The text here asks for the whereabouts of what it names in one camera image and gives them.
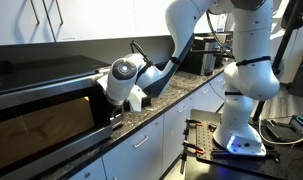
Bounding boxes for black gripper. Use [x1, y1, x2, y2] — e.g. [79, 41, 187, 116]
[107, 100, 126, 124]

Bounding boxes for black steel microwave oven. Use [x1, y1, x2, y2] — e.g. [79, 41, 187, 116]
[0, 54, 124, 180]

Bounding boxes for orange black table clamp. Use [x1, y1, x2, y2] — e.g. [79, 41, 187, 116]
[182, 139, 206, 155]
[184, 116, 206, 128]

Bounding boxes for white upper cabinets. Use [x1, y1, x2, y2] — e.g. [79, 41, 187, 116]
[0, 0, 227, 48]

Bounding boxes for black silver coffee machine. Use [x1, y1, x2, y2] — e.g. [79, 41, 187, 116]
[180, 32, 226, 77]

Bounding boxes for black base clamp bar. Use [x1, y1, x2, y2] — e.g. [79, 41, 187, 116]
[210, 148, 281, 164]

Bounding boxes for flat black power box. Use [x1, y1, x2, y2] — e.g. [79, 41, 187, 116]
[264, 122, 303, 143]

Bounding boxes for black box with teal edge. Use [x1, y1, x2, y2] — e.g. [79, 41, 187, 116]
[289, 114, 303, 135]

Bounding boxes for black cabinet with white label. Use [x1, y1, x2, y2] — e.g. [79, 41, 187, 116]
[288, 44, 303, 118]

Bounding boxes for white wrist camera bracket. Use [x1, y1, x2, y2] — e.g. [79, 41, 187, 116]
[126, 84, 149, 113]

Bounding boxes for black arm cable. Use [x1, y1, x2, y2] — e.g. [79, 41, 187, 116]
[129, 9, 238, 67]

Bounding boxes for upper cabinet bar handle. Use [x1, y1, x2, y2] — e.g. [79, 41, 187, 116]
[53, 0, 65, 26]
[28, 0, 41, 26]

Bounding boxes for white floor cable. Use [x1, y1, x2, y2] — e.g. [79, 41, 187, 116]
[257, 115, 303, 146]

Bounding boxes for black camera stand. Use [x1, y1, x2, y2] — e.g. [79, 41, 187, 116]
[251, 0, 303, 123]

